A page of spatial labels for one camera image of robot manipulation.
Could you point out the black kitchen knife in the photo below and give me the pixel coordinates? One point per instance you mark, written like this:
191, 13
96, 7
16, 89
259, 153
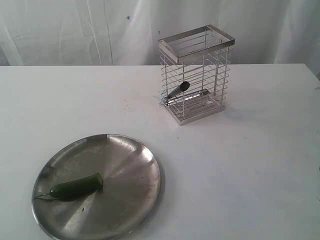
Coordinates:
178, 90

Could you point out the green chili pepper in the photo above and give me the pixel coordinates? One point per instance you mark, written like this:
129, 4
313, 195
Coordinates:
74, 189

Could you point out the round steel plate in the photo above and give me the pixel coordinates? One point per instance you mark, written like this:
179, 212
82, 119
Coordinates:
131, 183

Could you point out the wire mesh utensil holder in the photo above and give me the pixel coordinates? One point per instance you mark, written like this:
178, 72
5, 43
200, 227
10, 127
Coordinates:
200, 56

